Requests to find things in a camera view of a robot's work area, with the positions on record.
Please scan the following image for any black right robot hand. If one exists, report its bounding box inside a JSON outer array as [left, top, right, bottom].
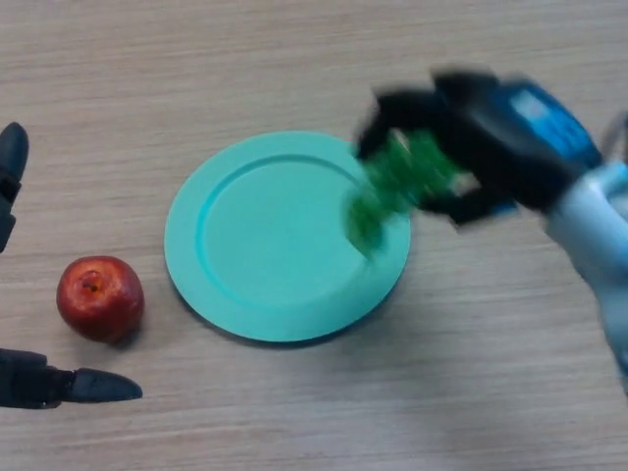
[[353, 66, 605, 235]]

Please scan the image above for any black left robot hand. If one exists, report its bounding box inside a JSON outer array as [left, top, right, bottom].
[[0, 122, 143, 411]]

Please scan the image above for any green grape bunch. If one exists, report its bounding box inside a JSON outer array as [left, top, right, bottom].
[[341, 128, 465, 259]]

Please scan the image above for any teal round plate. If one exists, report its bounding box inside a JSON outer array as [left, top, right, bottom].
[[163, 131, 412, 343]]

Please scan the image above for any red apple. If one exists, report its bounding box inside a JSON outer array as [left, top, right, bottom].
[[56, 255, 146, 344]]

